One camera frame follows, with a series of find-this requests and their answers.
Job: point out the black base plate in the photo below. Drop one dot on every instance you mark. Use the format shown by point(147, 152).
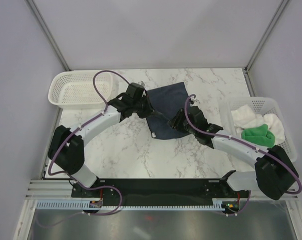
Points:
point(147, 192)

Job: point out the white perforated basket right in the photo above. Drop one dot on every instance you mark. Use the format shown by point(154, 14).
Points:
point(260, 105)

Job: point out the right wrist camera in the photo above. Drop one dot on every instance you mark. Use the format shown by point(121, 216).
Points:
point(193, 101)

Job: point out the dark blue towel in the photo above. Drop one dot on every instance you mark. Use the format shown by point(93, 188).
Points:
point(167, 101)

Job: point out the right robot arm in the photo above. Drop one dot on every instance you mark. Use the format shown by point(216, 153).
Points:
point(274, 174)

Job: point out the green towel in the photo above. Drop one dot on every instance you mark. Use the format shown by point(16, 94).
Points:
point(259, 136)

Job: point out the white perforated basket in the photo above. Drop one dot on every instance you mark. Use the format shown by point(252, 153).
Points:
point(79, 90)
point(260, 105)

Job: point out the left aluminium frame post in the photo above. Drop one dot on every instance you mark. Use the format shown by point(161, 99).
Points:
point(46, 31)

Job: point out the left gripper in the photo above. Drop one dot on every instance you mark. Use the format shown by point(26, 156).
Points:
point(149, 109)

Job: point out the aluminium frame post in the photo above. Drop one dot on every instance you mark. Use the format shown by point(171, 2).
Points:
point(46, 31)
point(268, 31)

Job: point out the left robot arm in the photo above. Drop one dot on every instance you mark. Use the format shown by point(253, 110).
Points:
point(68, 143)

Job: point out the white perforated basket left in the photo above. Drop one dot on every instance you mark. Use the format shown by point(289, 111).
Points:
point(79, 90)

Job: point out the white cable duct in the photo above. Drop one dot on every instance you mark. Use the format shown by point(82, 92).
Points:
point(46, 204)

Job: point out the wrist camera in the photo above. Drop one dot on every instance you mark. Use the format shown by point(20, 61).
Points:
point(141, 83)
point(193, 101)

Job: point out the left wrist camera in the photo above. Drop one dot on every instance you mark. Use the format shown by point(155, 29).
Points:
point(141, 83)

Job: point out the right aluminium frame post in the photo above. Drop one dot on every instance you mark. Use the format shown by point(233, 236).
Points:
point(268, 31)

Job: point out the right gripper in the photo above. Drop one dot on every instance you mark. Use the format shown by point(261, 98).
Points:
point(176, 123)

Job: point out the white towel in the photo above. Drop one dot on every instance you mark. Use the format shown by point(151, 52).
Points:
point(244, 117)

